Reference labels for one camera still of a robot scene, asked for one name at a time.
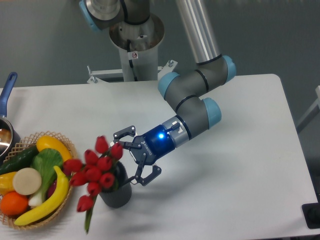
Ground orange fruit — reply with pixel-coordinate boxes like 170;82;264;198
0;191;29;216

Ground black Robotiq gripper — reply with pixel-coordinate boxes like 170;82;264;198
109;124;179;187

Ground black device at table edge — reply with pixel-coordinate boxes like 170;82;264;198
301;202;320;229

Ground dark grey ribbed vase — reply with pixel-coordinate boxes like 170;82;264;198
99;161;132;209

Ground yellow bell pepper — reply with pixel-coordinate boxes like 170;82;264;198
0;171;17;196

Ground red purple vegetable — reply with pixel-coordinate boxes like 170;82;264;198
46;169;72;199

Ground white frame at right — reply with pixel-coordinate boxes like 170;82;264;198
296;85;320;134

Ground white metal base frame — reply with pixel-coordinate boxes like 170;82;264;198
86;59;179;84

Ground woven wicker basket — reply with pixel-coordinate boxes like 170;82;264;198
0;131;78;230

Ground green bok choy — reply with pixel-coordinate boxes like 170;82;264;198
28;148;63;208

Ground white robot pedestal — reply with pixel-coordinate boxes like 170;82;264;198
109;13;165;82

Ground green cucumber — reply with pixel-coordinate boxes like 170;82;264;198
0;145;39;175

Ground beige round slice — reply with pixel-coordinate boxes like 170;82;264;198
12;167;42;196

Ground red tulip bouquet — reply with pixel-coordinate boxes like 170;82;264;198
63;135;123;233

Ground yellow banana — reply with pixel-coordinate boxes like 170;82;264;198
14;165;69;226

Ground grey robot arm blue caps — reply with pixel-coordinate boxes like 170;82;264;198
79;0;236;186

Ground blue handled saucepan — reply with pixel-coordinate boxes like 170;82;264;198
0;72;21;165

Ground yellow squash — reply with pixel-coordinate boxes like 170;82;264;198
33;135;73;169

